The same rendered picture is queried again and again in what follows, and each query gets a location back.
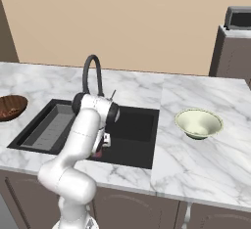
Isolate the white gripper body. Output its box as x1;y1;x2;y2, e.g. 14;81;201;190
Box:
92;132;108;158

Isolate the black sink basin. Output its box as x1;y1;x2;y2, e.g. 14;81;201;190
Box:
7;98;161;170

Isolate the black faucet lever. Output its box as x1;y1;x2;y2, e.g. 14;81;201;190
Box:
109;89;118;102

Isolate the black curved sink faucet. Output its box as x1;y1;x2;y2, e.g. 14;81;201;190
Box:
81;54;106;98

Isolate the brown wooden bowl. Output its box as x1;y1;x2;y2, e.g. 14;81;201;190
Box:
0;94;29;122

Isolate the pale green bowl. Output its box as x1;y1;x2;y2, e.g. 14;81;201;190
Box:
174;108;225;141

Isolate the reddish brown mushroom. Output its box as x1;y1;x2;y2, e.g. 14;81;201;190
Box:
92;150;104;160

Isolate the brown cupboard door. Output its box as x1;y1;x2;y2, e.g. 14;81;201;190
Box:
0;168;64;229
90;186;181;229
189;203;251;229

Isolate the grey toaster oven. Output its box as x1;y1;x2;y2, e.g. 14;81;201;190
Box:
223;6;251;31

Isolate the dark cupboard handle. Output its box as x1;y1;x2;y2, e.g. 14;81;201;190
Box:
4;177;25;229

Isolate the white cupboard handle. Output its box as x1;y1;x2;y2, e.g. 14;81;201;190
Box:
181;201;193;229

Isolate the dark brown wall cabinet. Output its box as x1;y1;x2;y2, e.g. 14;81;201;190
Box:
0;0;21;64

